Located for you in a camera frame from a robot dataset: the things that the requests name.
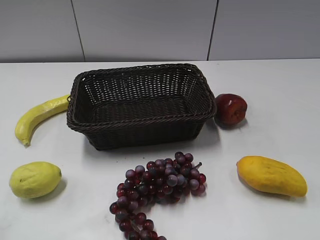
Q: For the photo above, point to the yellow banana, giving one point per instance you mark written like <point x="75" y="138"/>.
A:
<point x="26" y="125"/>

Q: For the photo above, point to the dark woven wicker basket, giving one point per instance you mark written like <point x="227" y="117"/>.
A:
<point x="140" y="105"/>

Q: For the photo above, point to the purple grape bunch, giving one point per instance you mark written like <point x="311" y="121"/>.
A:
<point x="163" y="181"/>

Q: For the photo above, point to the dark red apple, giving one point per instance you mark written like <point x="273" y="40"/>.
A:
<point x="231" y="109"/>

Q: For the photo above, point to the yellow-orange mango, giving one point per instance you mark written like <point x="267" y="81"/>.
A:
<point x="271" y="176"/>

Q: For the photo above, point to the yellow-green lemon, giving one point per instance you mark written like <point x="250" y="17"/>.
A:
<point x="35" y="179"/>

